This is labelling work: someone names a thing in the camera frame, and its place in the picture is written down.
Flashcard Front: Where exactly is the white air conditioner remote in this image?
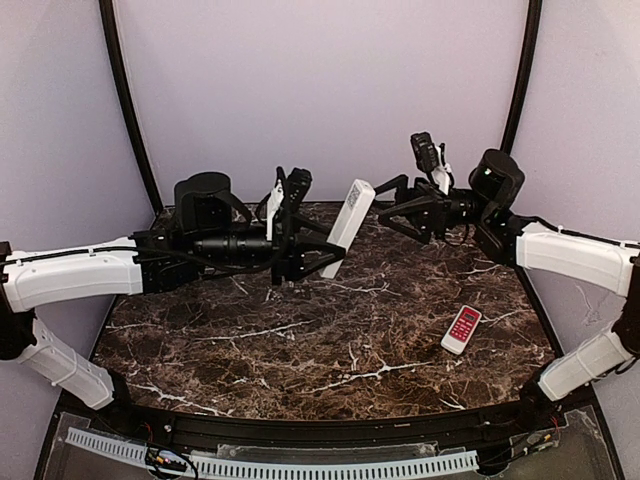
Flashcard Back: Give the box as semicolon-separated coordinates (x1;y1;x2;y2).
327;179;375;251

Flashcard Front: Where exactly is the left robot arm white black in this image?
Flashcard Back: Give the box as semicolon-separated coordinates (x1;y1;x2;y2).
1;168;346;411

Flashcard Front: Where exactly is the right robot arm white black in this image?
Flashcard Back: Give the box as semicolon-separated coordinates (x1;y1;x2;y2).
375;146;639;430

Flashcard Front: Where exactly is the red white remote control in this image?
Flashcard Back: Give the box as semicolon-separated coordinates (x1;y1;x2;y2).
440;305;482;355

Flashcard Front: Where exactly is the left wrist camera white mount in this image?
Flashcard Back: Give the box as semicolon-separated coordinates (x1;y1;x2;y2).
265;166;312;241

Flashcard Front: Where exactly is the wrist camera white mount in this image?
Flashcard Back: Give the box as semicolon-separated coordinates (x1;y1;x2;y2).
410;132;455;195
265;166;312;241

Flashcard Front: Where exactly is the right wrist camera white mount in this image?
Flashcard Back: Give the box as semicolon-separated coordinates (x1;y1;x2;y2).
410;132;455;195

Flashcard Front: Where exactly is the right black frame post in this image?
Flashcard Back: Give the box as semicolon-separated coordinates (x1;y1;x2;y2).
500;0;543;154

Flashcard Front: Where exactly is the black frame post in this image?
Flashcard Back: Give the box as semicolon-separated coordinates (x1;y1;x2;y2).
98;0;164;215
500;0;543;154

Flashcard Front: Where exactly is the black front rail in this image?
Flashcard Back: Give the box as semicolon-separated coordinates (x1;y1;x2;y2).
136;403;522;449

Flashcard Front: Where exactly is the white slotted cable duct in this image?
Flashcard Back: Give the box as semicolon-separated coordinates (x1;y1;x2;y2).
65;427;479;479

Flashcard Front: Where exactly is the left black frame post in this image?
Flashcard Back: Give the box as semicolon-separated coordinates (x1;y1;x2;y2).
98;0;164;215

